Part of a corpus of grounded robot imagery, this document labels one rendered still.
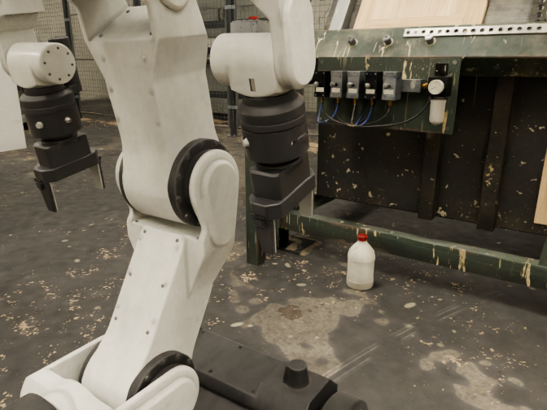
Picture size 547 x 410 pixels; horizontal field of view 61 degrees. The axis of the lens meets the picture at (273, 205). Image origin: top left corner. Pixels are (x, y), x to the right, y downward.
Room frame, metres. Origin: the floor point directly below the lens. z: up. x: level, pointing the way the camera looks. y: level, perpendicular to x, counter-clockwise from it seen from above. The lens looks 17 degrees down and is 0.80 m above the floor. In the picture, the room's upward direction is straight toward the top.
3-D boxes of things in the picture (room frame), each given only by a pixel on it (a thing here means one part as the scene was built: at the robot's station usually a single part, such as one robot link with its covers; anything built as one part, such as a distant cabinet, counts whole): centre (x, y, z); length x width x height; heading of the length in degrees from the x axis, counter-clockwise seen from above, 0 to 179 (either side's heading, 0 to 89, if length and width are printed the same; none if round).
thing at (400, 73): (1.58, -0.33, 0.69); 0.50 x 0.14 x 0.24; 55
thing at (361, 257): (1.56, -0.32, 0.10); 0.10 x 0.10 x 0.20
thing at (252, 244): (1.77, 0.07, 0.38); 0.06 x 0.06 x 0.75; 55
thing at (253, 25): (1.77, 0.07, 0.84); 0.12 x 0.12 x 0.18; 55
